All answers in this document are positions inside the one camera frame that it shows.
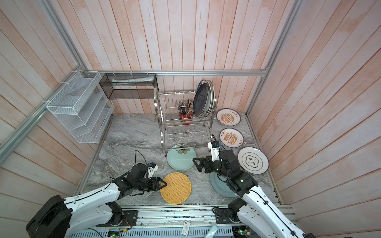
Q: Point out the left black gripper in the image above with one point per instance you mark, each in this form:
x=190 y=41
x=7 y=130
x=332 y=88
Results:
x=157 y=188

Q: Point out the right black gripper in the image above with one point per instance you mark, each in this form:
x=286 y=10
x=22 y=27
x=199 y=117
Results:
x=207 y=159

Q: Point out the light green flower plate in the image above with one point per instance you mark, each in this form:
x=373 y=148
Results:
x=180 y=157

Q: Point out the yellow woven bamboo tray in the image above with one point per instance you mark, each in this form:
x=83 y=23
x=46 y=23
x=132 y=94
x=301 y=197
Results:
x=178 y=188

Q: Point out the orange sunburst plate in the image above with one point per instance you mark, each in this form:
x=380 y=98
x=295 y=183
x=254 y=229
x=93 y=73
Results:
x=231 y=138
x=228 y=117

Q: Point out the silver metal dish rack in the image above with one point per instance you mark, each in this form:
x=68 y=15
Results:
x=177 y=125

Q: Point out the cream floral plate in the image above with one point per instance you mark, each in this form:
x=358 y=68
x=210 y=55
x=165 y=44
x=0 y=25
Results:
x=212 y=97

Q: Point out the dark blue glazed plate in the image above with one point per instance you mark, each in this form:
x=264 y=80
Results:
x=200 y=99

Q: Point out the green rim white plate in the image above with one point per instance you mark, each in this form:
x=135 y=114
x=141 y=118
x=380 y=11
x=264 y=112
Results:
x=206 y=109

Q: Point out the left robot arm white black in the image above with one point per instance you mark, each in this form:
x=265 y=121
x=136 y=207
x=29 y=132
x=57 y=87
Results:
x=61 y=217

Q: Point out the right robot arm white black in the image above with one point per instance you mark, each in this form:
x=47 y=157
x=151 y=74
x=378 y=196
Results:
x=252 y=207

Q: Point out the grey green large plate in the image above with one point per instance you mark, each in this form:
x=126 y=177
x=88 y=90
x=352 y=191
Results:
x=221 y=187

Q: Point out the red utensil cup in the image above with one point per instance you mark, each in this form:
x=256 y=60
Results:
x=186 y=119

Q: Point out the white plate black rings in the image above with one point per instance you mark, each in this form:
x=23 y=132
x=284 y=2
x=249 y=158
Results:
x=253 y=160

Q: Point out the colourful chopsticks bundle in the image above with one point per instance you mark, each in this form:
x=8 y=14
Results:
x=185 y=107

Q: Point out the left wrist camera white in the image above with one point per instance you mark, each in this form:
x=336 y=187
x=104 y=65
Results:
x=152 y=168

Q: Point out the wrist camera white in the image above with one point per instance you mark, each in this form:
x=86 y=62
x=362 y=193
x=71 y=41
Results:
x=152 y=168
x=214 y=147

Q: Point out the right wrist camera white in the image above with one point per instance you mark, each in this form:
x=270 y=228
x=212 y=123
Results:
x=214 y=147

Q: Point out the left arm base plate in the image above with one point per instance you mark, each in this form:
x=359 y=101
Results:
x=129 y=218

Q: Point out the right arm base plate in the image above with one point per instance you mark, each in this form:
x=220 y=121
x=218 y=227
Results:
x=221 y=215

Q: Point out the black mesh wall basket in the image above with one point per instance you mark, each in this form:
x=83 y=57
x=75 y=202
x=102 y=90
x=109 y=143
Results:
x=129 y=86

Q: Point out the white wire mesh shelf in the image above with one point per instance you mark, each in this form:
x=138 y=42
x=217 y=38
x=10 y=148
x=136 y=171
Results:
x=82 y=111

